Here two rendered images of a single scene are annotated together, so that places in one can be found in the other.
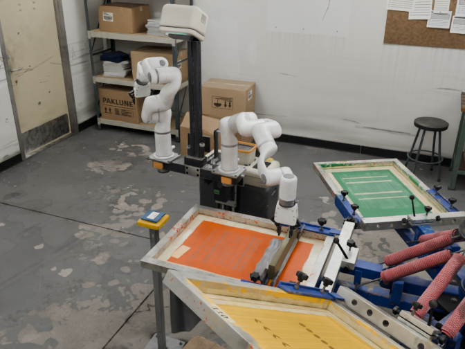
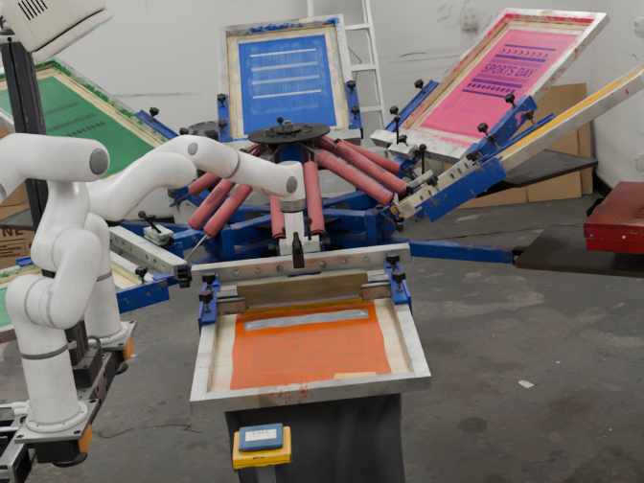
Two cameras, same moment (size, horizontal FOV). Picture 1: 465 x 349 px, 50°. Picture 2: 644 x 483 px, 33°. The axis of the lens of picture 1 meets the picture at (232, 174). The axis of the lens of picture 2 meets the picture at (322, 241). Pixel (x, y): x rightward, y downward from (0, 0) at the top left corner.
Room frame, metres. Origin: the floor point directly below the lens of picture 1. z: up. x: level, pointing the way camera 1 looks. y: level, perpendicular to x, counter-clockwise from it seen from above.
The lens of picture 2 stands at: (3.02, 2.54, 2.13)
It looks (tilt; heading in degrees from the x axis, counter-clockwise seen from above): 18 degrees down; 248
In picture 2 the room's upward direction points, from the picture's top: 6 degrees counter-clockwise
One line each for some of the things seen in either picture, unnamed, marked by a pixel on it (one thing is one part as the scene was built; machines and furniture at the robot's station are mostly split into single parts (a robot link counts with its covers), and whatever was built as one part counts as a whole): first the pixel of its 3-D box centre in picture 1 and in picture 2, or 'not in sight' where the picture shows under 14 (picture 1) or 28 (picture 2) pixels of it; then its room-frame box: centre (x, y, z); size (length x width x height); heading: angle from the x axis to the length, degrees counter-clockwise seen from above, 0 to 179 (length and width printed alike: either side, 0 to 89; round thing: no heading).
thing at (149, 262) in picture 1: (242, 249); (306, 333); (2.03, -0.05, 0.97); 0.79 x 0.58 x 0.04; 68
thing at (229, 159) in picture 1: (230, 156); (91, 306); (2.60, 0.01, 1.21); 0.16 x 0.13 x 0.15; 154
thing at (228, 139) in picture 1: (230, 130); (84, 243); (2.59, 0.01, 1.37); 0.13 x 0.10 x 0.16; 112
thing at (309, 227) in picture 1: (305, 230); (210, 310); (2.20, -0.38, 0.98); 0.30 x 0.05 x 0.07; 68
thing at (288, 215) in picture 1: (286, 211); (294, 223); (1.95, -0.24, 1.22); 0.10 x 0.07 x 0.11; 68
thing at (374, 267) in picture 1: (361, 268); not in sight; (1.82, -0.57, 1.02); 0.17 x 0.06 x 0.05; 68
